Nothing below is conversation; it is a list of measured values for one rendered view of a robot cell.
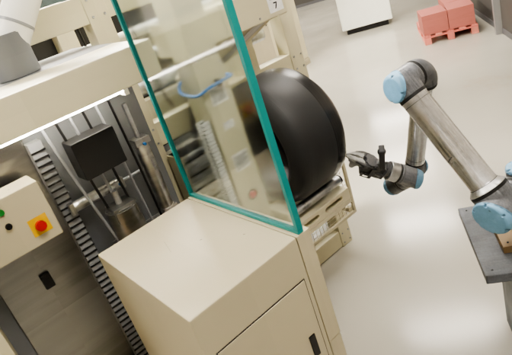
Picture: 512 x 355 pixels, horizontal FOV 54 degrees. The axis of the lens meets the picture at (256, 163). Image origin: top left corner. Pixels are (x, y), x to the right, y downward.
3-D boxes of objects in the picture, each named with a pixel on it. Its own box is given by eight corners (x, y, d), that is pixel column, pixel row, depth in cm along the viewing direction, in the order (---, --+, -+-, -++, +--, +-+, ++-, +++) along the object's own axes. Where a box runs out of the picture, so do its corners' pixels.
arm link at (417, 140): (422, 44, 204) (411, 164, 249) (402, 57, 199) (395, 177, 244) (446, 53, 197) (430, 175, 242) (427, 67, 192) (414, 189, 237)
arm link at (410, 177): (413, 193, 228) (426, 187, 219) (388, 185, 226) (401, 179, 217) (415, 174, 232) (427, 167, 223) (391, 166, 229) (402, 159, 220)
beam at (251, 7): (188, 56, 208) (175, 21, 202) (159, 59, 228) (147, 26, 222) (289, 11, 239) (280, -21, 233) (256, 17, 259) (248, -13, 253)
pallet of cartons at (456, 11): (481, 31, 686) (478, 2, 670) (426, 46, 705) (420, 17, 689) (464, 17, 783) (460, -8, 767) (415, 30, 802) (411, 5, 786)
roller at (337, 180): (290, 216, 210) (283, 211, 213) (290, 224, 213) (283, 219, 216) (343, 177, 228) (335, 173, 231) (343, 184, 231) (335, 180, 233)
